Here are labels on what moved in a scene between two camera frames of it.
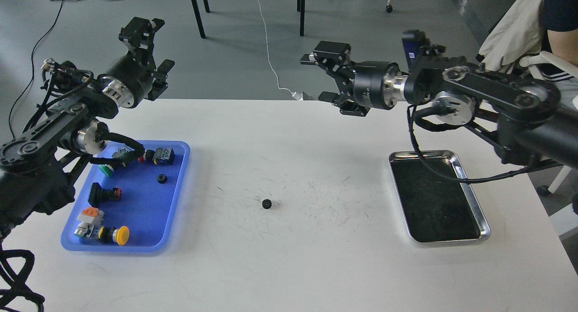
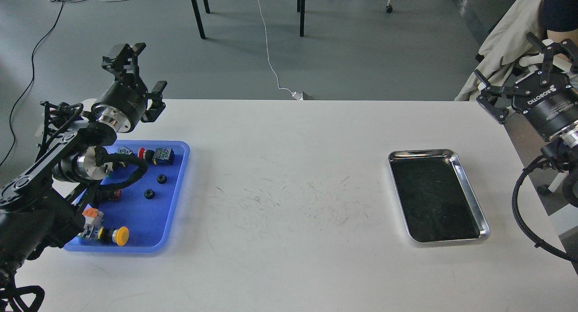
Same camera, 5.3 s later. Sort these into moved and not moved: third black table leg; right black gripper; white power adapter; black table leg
Moved: right black gripper
Not moved: white power adapter; third black table leg; black table leg
